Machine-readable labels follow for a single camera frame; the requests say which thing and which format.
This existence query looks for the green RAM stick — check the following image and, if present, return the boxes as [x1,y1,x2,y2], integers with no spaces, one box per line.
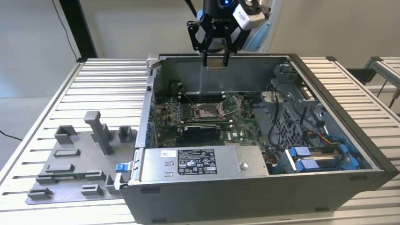
[46,172,102,180]

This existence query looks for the green motherboard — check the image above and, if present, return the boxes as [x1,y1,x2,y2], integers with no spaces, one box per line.
[152,92,269,147]

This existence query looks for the coloured power wires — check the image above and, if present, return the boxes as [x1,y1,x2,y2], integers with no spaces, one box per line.
[308,132,332,145]

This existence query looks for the black frame post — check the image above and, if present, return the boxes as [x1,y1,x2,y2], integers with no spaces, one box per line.
[58,0,98,59]

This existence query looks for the grey metal drive cage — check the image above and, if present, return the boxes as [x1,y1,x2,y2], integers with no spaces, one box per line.
[252,77,344,150]

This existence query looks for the black RAM slot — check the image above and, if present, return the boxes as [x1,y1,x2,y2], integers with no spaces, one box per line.
[178,91,226,102]
[180,118,232,124]

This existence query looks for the aluminium table frame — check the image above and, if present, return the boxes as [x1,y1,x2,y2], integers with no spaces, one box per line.
[364,56,400,83]

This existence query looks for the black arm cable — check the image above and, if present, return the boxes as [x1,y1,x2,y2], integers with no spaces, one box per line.
[184,0,198,17]

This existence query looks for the silver power supply unit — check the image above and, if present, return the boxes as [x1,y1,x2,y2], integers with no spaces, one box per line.
[138,145,270,183]

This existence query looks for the metal locking lever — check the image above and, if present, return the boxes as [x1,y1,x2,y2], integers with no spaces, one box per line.
[181,92,216,118]

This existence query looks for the black graphics card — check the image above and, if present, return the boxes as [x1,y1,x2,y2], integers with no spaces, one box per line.
[176,124,221,144]

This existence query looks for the blue disk carrier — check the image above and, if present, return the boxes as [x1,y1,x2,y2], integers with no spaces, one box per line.
[293,157,360,173]
[286,145,348,157]

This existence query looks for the grey plastic parts rack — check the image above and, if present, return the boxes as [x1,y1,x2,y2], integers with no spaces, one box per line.
[24,110,138,206]

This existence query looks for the black square bracket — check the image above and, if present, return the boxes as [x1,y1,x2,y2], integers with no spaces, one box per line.
[345,67,377,85]

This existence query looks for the blue data wire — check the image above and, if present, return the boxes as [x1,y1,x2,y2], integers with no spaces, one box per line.
[324,133,348,146]

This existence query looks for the CPU socket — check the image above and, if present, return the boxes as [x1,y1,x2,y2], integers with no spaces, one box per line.
[193,103,225,119]

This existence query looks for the black floor cable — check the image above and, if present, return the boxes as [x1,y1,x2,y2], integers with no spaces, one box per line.
[0,130,22,141]

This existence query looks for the dark grey PC case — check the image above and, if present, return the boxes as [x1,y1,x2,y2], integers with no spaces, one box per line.
[120,52,400,225]

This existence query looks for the black case wire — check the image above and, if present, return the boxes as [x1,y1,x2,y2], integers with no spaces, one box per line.
[268,82,310,150]

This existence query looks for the silver CPU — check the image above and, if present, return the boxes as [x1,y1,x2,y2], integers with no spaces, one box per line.
[206,58,226,70]

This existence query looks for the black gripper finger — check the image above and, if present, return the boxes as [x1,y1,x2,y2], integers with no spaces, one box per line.
[220,29,248,67]
[186,20,216,68]

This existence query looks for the metal socket cover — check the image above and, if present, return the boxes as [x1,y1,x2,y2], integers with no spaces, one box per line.
[218,95,244,117]

